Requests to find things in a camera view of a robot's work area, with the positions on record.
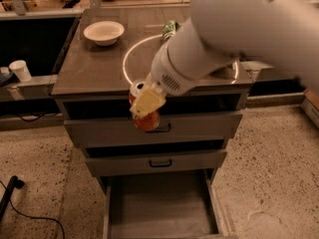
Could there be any white paper cup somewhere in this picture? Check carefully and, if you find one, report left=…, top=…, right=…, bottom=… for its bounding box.
left=9, top=60, right=32, bottom=82

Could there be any black middle drawer handle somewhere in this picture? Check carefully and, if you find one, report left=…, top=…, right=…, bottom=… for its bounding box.
left=149, top=159, right=172, bottom=168

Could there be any grey drawer cabinet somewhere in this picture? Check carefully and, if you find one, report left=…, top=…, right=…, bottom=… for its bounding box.
left=52, top=5, right=252, bottom=239

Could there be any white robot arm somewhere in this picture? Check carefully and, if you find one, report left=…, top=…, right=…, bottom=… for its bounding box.
left=131, top=0, right=319, bottom=118

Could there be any middle drawer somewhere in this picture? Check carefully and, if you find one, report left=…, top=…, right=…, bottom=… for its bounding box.
left=86, top=149, right=226, bottom=177

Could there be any black cable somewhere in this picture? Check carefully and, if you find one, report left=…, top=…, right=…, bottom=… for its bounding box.
left=0, top=174, right=66, bottom=239

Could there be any drawer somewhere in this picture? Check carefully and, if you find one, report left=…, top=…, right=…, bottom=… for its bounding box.
left=103, top=170, right=226, bottom=239
left=86, top=149, right=226, bottom=177
left=64, top=112, right=242, bottom=148

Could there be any bottom drawer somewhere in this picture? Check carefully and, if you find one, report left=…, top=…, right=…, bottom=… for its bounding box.
left=103, top=170, right=226, bottom=239

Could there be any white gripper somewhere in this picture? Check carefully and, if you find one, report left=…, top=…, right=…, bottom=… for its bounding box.
left=130, top=40, right=199, bottom=119

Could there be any cardboard box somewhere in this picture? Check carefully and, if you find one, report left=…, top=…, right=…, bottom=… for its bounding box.
left=301, top=90, right=319, bottom=128

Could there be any white bowl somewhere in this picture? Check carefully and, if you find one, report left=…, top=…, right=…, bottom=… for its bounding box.
left=84, top=21, right=125, bottom=46

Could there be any top drawer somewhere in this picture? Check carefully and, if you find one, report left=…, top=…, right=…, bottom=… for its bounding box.
left=64, top=112, right=242, bottom=148

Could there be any red coke can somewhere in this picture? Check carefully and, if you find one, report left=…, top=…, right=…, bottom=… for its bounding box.
left=129, top=80, right=160, bottom=131

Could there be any black drawer handle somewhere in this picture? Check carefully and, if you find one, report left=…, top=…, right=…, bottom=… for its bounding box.
left=149, top=159, right=172, bottom=168
left=147, top=123, right=171, bottom=133

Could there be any black top drawer handle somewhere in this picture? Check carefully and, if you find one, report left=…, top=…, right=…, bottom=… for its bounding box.
left=147, top=123, right=171, bottom=133

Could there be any green soda can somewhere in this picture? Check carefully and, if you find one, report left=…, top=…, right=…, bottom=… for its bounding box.
left=161, top=20, right=179, bottom=41

